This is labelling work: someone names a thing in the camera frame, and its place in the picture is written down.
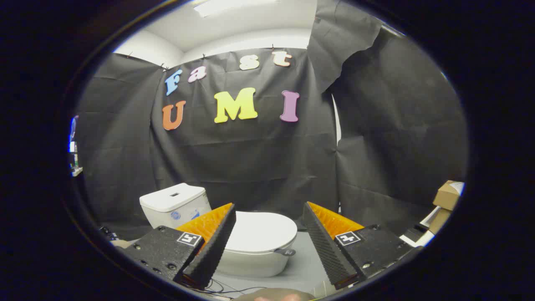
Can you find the white equipment clutter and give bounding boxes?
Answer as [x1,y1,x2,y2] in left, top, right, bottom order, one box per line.
[69,116,83,177]

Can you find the brown cardboard box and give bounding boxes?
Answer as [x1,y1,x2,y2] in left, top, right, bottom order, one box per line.
[433,180,465,211]

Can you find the thin black cables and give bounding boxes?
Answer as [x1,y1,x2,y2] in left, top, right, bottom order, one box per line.
[204,278,268,300]

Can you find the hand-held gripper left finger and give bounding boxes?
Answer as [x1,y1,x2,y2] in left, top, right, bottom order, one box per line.
[121,203,237,291]

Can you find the black backdrop cloth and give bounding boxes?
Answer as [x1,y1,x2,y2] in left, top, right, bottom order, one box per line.
[75,0,469,242]

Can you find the white toilet lid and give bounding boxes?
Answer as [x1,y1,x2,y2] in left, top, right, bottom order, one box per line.
[226,211,298,254]

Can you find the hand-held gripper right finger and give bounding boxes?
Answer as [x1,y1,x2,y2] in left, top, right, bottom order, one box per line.
[302,202,423,290]

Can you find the flat cardboard and white boards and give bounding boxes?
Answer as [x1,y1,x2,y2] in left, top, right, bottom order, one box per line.
[399,207,453,248]

